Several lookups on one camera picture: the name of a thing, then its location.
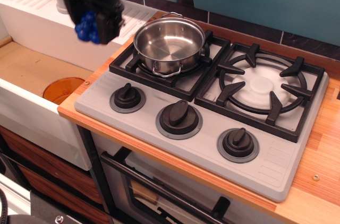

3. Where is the black stove knob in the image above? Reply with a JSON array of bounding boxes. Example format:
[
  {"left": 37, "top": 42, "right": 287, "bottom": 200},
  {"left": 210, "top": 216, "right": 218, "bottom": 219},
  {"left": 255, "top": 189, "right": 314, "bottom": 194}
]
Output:
[
  {"left": 156, "top": 100, "right": 203, "bottom": 140},
  {"left": 109, "top": 83, "right": 146, "bottom": 114},
  {"left": 217, "top": 127, "right": 260, "bottom": 163}
]

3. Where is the blue toy blueberry cluster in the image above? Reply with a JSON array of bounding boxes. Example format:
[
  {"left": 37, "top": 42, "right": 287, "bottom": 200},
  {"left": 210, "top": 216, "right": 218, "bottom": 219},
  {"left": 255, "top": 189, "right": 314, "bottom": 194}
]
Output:
[{"left": 74, "top": 10, "right": 100, "bottom": 44}]

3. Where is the black braided cable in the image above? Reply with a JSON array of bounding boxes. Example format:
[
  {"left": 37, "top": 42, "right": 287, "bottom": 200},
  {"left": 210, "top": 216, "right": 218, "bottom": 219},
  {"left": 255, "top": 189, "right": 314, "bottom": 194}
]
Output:
[{"left": 0, "top": 189, "right": 9, "bottom": 224}]

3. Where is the grey toy stove top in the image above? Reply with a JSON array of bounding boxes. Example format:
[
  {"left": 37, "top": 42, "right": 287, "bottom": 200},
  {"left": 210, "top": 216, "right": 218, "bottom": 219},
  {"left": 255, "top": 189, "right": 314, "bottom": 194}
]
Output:
[{"left": 73, "top": 18, "right": 330, "bottom": 203}]

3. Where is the stainless steel pan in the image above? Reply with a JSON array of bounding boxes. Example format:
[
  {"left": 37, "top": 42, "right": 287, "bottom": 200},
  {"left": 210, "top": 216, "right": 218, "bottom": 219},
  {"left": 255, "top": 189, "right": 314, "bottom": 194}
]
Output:
[{"left": 133, "top": 12, "right": 206, "bottom": 77}]

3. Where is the black middle stove knob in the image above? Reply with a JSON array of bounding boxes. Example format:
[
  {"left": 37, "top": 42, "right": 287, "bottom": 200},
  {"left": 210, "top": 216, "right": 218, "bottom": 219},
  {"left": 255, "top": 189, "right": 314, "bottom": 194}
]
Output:
[{"left": 156, "top": 100, "right": 203, "bottom": 140}]

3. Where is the black right stove knob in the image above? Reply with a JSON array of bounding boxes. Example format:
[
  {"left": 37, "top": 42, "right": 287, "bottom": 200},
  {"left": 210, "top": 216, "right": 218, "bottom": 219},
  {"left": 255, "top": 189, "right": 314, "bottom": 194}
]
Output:
[{"left": 217, "top": 127, "right": 260, "bottom": 163}]

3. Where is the orange plastic sink drain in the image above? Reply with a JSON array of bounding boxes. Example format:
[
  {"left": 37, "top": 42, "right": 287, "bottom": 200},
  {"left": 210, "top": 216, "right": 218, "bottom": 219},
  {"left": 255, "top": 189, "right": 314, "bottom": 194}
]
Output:
[{"left": 42, "top": 77, "right": 84, "bottom": 105}]

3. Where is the black left burner grate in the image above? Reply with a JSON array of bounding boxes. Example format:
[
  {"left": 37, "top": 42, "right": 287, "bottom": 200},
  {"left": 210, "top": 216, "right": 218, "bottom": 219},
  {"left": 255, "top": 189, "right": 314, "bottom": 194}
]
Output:
[{"left": 109, "top": 30, "right": 231, "bottom": 101}]

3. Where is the white toy sink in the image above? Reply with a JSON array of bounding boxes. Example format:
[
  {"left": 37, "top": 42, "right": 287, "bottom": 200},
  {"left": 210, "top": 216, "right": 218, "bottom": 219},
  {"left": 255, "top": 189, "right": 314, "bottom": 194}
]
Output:
[{"left": 1, "top": 0, "right": 156, "bottom": 170}]

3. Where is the oven door with black handle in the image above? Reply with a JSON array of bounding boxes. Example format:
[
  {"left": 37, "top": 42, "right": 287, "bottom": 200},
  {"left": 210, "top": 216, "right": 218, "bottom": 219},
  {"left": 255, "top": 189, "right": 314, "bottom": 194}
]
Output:
[{"left": 99, "top": 146, "right": 290, "bottom": 224}]

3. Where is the black burner grate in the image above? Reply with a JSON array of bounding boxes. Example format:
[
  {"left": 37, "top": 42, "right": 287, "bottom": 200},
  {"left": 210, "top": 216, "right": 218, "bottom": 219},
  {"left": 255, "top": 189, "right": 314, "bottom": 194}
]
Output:
[
  {"left": 109, "top": 30, "right": 231, "bottom": 101},
  {"left": 195, "top": 43, "right": 329, "bottom": 143}
]

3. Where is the black left stove knob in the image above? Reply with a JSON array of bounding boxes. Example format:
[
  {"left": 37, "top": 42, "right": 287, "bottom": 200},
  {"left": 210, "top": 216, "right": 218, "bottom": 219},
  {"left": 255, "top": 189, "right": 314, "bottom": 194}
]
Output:
[{"left": 109, "top": 83, "right": 146, "bottom": 114}]

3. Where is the black right burner grate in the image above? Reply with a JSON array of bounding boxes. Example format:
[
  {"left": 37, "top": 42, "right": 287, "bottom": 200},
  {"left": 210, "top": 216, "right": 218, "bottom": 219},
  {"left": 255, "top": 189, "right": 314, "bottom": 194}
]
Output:
[{"left": 195, "top": 43, "right": 329, "bottom": 143}]

